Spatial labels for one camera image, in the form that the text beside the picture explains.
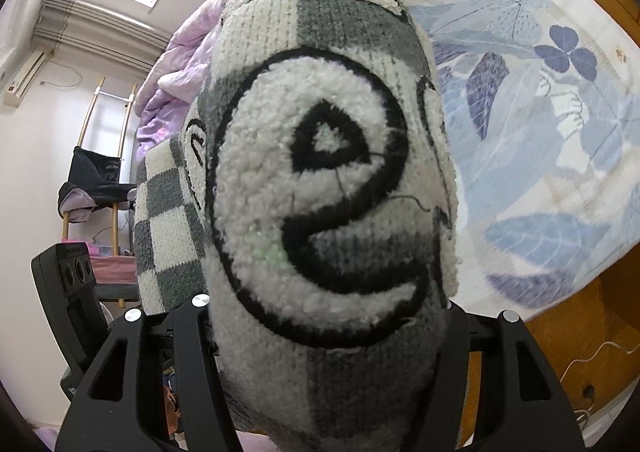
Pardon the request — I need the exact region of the dark hanging garment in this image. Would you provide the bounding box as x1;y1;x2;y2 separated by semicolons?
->
57;146;137;223

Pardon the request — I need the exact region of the white air conditioner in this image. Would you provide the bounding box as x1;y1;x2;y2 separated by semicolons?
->
2;49;47;108

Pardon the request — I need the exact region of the wooden rail clothes rack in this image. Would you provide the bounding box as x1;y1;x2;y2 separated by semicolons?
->
62;77;138;308

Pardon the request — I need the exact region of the grey white checkered cardigan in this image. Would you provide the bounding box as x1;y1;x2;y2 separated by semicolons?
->
131;0;461;452

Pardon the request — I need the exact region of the dark grey cloth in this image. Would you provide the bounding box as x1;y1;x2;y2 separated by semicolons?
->
95;282;138;303

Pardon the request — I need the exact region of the pink towel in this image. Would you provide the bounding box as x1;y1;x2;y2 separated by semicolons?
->
87;242;137;285

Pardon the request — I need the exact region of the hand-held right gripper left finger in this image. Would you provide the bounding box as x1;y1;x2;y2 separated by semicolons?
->
55;294;236;452

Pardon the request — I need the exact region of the leaf print bed sheet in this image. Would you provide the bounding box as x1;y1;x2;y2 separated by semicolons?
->
380;0;640;323

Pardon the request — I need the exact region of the white cable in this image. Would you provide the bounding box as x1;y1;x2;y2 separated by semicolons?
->
560;342;631;425

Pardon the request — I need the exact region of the purple floral quilt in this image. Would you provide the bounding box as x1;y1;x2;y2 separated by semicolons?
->
135;0;396;153

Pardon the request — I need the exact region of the beige striped curtain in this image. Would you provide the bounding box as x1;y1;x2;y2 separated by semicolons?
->
32;0;173;63

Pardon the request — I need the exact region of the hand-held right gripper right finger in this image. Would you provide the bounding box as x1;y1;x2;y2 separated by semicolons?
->
435;302;586;452

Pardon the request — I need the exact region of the wooden nightstand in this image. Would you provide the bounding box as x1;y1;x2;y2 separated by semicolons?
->
525;272;640;438

